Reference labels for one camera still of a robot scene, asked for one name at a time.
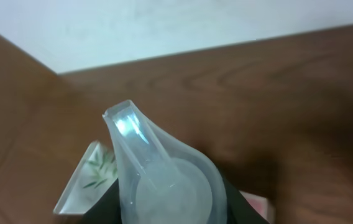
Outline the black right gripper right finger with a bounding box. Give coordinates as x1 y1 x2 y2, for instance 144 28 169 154
221 175 270 224

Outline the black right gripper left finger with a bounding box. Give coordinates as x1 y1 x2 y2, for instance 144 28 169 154
80 180 122 224

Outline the white box with pink inside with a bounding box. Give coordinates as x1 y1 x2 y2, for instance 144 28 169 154
240 191 275 224

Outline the blue hand soap pump bottle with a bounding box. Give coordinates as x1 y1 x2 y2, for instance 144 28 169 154
103 100 227 224

